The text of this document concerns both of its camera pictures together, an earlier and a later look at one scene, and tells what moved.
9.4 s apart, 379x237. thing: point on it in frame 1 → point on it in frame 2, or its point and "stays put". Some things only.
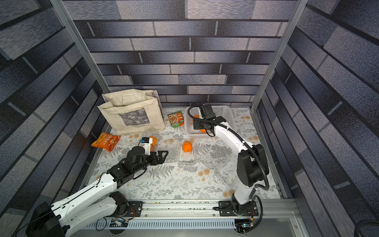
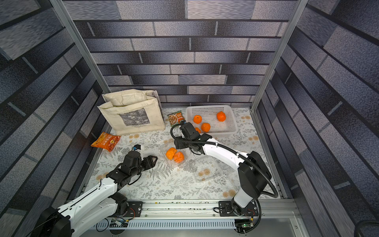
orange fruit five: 154,141 → 170,153
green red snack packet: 176,119 stays put
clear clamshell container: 153,132 → 168,144
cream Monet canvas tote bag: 132,110 stays put
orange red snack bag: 107,141 stays put
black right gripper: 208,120 → 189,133
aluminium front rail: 268,209 stays put
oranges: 193,156 → 206,167
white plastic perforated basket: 224,111 stays put
